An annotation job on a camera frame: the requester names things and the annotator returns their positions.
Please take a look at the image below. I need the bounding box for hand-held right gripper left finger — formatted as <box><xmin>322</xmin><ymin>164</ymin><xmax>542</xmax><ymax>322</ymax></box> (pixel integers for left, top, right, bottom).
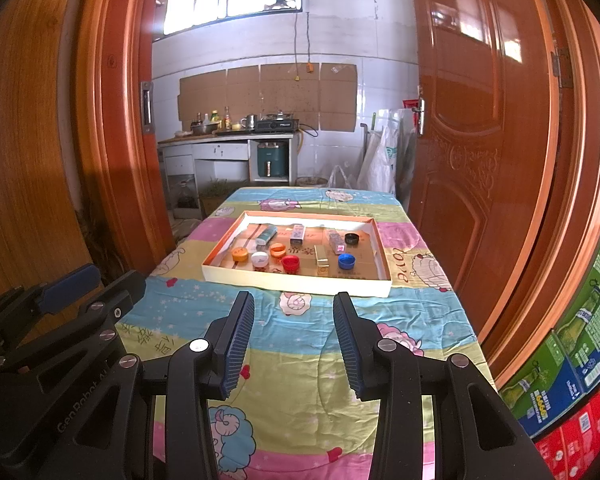
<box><xmin>30</xmin><ymin>292</ymin><xmax>256</xmax><ymax>480</ymax></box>

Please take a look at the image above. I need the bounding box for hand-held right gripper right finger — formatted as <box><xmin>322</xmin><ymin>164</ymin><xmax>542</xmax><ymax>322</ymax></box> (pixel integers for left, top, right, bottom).
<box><xmin>332</xmin><ymin>292</ymin><xmax>556</xmax><ymax>480</ymax></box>

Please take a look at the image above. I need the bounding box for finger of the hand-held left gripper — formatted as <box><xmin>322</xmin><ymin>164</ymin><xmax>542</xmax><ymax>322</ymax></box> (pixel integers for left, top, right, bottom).
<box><xmin>0</xmin><ymin>271</ymin><xmax>147</xmax><ymax>381</ymax></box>
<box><xmin>0</xmin><ymin>263</ymin><xmax>102</xmax><ymax>346</ymax></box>

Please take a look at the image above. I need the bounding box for shallow cardboard tray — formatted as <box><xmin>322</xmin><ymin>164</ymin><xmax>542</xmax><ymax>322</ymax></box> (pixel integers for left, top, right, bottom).
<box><xmin>201</xmin><ymin>210</ymin><xmax>393</xmax><ymax>298</ymax></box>

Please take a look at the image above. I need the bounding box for wood grain panel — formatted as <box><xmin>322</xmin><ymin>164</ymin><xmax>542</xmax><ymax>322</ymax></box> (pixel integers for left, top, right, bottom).
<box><xmin>0</xmin><ymin>0</ymin><xmax>96</xmax><ymax>311</ymax></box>

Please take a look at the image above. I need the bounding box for white kitchen counter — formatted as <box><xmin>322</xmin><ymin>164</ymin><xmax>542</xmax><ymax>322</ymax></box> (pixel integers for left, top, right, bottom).
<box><xmin>157</xmin><ymin>130</ymin><xmax>298</xmax><ymax>221</ymax></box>

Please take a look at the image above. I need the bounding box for clear plastic bag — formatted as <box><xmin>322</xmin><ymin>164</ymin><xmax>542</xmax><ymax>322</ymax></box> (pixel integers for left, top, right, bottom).
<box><xmin>327</xmin><ymin>165</ymin><xmax>356</xmax><ymax>190</ymax></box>

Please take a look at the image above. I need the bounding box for metal strike plate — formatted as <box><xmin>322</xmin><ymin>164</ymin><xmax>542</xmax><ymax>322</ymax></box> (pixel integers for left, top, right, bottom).
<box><xmin>140</xmin><ymin>81</ymin><xmax>154</xmax><ymax>133</ymax></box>

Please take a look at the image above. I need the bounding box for green beer carton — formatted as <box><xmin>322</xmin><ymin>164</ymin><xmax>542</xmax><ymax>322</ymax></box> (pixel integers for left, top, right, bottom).
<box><xmin>552</xmin><ymin>237</ymin><xmax>600</xmax><ymax>391</ymax></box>
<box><xmin>500</xmin><ymin>332</ymin><xmax>588</xmax><ymax>436</ymax></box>

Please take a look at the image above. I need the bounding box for white woven bag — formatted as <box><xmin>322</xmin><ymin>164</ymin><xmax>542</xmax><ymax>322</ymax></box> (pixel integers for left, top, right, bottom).
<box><xmin>357</xmin><ymin>110</ymin><xmax>398</xmax><ymax>196</ymax></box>

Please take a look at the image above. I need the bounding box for black gas stove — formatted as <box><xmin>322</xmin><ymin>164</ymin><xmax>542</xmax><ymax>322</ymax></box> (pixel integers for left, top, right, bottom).
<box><xmin>256</xmin><ymin>117</ymin><xmax>300</xmax><ymax>133</ymax></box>

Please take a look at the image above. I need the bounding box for brown wooden door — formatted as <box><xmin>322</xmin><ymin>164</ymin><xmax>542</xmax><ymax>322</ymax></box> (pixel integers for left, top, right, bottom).
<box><xmin>407</xmin><ymin>0</ymin><xmax>561</xmax><ymax>341</ymax></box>

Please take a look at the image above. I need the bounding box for red carton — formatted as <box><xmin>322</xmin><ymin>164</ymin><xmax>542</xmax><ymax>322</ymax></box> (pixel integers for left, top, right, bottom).
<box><xmin>532</xmin><ymin>377</ymin><xmax>600</xmax><ymax>480</ymax></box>

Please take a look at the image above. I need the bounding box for metal door hinge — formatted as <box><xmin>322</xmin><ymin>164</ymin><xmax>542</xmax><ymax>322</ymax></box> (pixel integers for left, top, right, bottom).
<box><xmin>551</xmin><ymin>47</ymin><xmax>573</xmax><ymax>88</ymax></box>

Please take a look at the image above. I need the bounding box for wooden door frame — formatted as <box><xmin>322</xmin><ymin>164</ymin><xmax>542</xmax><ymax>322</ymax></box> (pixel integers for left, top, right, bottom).
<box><xmin>75</xmin><ymin>0</ymin><xmax>600</xmax><ymax>386</ymax></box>

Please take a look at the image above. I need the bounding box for cardboard wall covering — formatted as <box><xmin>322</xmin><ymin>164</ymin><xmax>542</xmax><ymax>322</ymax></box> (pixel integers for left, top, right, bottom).
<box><xmin>177</xmin><ymin>62</ymin><xmax>358</xmax><ymax>133</ymax></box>

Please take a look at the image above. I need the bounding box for hanging cable with orange plug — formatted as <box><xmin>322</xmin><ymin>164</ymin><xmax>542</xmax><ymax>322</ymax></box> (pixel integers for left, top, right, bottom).
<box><xmin>292</xmin><ymin>10</ymin><xmax>315</xmax><ymax>82</ymax></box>

